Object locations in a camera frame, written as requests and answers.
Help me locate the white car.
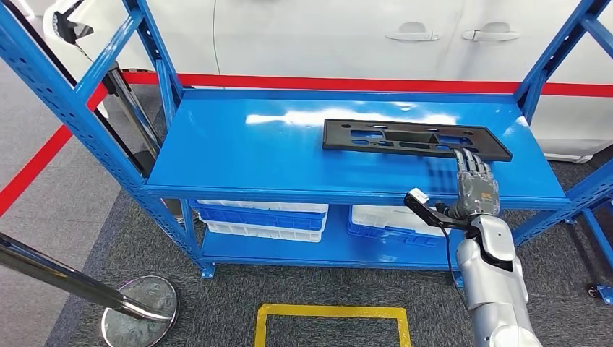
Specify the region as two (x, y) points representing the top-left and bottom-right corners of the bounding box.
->
(43, 0), (613, 164)

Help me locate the chrome stanchion post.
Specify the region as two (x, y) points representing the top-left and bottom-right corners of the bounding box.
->
(0, 233), (180, 347)
(103, 64), (161, 179)

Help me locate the white car side mirror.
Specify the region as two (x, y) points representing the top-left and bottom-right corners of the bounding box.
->
(51, 8), (95, 45)

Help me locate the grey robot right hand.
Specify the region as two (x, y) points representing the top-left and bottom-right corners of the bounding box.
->
(434, 147), (502, 221)

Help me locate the black plastic frame part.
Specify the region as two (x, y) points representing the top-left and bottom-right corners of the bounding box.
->
(322, 119), (513, 163)

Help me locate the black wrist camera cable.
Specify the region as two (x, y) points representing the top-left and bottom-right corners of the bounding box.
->
(442, 227), (473, 312)

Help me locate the yellow floor tape square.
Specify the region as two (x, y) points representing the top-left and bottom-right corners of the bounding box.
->
(254, 303), (413, 347)

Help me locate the white car door handle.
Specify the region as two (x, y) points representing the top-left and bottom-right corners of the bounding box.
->
(461, 22), (521, 43)

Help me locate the blue metal shelf rack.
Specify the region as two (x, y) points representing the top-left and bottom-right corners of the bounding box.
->
(562, 196), (613, 306)
(0, 0), (613, 280)

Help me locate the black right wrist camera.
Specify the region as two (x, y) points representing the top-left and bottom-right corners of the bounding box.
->
(403, 188), (473, 230)

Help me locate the blue plastic bin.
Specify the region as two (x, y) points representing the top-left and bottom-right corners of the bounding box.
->
(189, 201), (327, 232)
(347, 222), (439, 247)

